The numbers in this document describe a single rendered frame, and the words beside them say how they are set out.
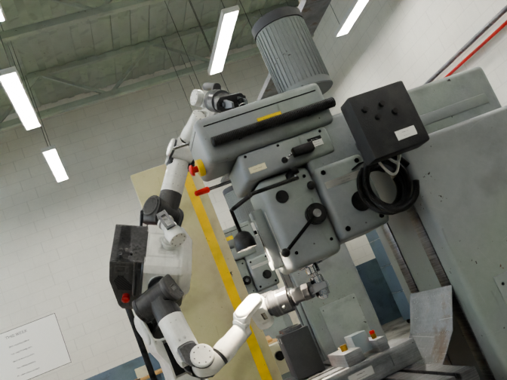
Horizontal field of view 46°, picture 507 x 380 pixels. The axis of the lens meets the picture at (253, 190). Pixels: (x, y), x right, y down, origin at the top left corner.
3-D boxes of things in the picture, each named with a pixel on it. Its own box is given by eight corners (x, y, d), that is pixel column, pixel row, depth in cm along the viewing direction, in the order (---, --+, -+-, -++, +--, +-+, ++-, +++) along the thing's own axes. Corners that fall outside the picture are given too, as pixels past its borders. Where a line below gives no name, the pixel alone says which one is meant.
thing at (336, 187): (343, 240, 196) (312, 168, 200) (322, 252, 219) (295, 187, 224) (393, 220, 201) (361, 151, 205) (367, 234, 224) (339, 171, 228)
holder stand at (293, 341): (298, 381, 239) (279, 333, 243) (291, 376, 260) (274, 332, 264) (325, 369, 241) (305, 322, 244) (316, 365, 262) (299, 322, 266)
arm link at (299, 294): (303, 277, 198) (270, 291, 200) (314, 305, 197) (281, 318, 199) (308, 276, 211) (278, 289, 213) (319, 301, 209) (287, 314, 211)
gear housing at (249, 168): (247, 182, 195) (236, 154, 197) (237, 200, 218) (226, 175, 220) (337, 150, 204) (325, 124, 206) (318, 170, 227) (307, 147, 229)
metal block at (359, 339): (358, 355, 182) (350, 336, 183) (351, 355, 188) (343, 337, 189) (373, 348, 184) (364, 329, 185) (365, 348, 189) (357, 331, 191)
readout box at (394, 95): (376, 158, 177) (348, 96, 181) (366, 167, 186) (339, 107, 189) (433, 137, 182) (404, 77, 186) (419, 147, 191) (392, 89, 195)
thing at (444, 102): (316, 180, 201) (293, 127, 204) (299, 197, 222) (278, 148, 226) (506, 109, 221) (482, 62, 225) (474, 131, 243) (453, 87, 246)
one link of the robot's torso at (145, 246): (106, 331, 227) (106, 267, 205) (116, 266, 253) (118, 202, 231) (184, 335, 231) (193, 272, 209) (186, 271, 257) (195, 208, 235)
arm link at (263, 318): (275, 301, 200) (244, 314, 202) (288, 323, 205) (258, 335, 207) (272, 280, 210) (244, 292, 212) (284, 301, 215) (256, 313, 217)
